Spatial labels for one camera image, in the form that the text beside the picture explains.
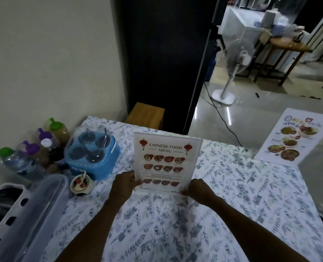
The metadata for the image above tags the black partition panel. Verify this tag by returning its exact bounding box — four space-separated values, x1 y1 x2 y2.
110 0 228 135

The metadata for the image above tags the person's right forearm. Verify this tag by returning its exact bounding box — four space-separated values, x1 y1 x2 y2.
204 195 310 262

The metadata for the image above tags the purple-cap clear sauce bottle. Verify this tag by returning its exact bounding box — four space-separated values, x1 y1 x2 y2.
37 128 59 146

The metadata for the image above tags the black power cable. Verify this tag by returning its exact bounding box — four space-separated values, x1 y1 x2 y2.
203 81 243 147

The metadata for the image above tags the wooden stool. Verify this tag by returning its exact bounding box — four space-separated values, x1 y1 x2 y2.
125 102 166 131

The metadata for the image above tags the purple-cap brown sauce bottle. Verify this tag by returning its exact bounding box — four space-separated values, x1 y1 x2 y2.
22 140 59 175

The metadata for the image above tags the person's right hand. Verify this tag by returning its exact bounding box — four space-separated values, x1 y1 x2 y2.
179 178 220 207

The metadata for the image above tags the green-cap brown sauce bottle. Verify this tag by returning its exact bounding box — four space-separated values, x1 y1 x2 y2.
43 117 71 147

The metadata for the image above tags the white standing fan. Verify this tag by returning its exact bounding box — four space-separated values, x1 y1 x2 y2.
211 38 256 107

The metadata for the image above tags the person's left hand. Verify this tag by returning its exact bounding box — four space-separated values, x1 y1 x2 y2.
108 170 145 207

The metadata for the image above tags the floral white tablecloth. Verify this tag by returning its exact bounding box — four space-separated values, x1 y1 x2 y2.
41 115 323 262

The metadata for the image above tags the laminated food menu sheet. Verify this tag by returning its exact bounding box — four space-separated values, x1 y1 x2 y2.
253 108 323 166

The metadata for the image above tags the green-cap water bottle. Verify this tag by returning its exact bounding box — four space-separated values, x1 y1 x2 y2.
0 147 47 182

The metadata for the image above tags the blue condiment caddy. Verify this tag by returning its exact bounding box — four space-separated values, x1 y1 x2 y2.
64 127 121 181

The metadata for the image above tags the blue water jug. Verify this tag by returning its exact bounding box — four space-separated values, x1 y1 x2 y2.
205 44 221 83

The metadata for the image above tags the clear plastic lidded box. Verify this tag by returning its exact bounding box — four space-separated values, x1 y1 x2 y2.
0 174 70 262

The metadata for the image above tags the small ceramic chili bowl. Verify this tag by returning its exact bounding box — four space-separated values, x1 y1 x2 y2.
69 173 94 195

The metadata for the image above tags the white plastic basket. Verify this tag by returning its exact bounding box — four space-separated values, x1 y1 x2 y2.
0 183 28 240

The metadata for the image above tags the white-cap dark sauce bottle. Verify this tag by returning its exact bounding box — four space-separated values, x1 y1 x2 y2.
40 138 65 163

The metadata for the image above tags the wooden table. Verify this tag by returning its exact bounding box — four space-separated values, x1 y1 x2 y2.
252 35 314 87

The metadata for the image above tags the person's left forearm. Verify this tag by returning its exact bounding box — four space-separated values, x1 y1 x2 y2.
54 196 127 262

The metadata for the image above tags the acrylic table menu stand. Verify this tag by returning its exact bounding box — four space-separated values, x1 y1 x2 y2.
133 131 203 196

